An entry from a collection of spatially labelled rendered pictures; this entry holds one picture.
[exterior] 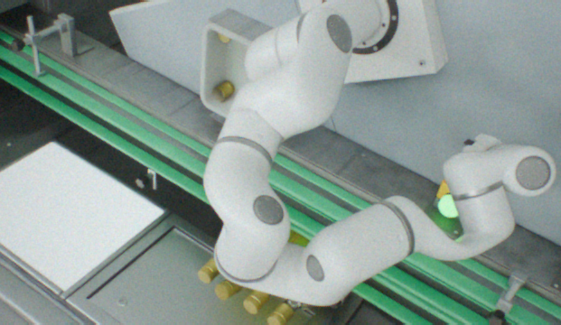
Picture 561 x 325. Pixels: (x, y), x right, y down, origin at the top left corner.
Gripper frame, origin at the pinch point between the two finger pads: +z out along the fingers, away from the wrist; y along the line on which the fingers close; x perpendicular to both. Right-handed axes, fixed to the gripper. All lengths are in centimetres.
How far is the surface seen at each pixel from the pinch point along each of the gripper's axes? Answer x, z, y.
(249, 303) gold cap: 51, 0, 7
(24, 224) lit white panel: 85, 24, 52
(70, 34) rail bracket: 51, 43, 84
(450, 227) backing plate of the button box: 11.7, 3.7, -7.4
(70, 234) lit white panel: 78, 24, 43
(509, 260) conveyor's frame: 7.6, -0.6, -18.1
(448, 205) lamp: 9.3, 2.0, -3.3
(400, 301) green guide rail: 29.0, 11.6, -14.8
